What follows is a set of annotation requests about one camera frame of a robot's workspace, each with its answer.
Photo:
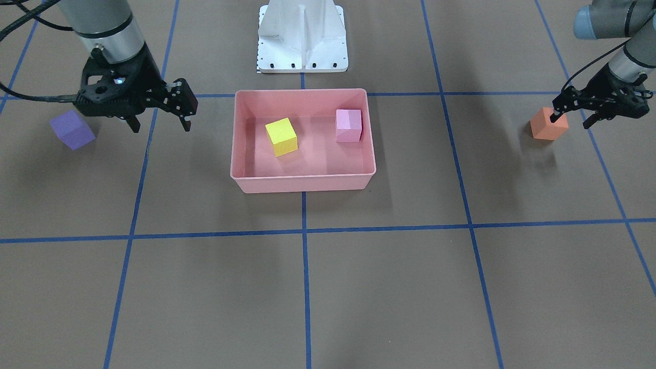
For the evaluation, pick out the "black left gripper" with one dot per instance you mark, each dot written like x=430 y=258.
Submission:
x=626 y=97

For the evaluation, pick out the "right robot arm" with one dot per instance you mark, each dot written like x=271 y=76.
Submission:
x=110 y=24

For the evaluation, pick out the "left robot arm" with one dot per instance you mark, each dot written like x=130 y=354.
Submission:
x=632 y=20

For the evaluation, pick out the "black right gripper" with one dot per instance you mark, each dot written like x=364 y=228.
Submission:
x=144 y=77

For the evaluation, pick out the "yellow foam block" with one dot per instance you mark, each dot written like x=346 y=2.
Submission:
x=282 y=136

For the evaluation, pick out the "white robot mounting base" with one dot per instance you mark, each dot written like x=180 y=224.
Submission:
x=301 y=37

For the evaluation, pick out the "pink foam block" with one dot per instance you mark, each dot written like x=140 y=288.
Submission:
x=348 y=124

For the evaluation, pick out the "pink plastic bin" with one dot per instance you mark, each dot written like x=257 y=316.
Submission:
x=320 y=163

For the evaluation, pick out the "orange foam block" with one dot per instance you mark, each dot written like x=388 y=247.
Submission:
x=543 y=128

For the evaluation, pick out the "purple foam block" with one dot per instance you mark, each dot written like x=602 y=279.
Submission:
x=72 y=130

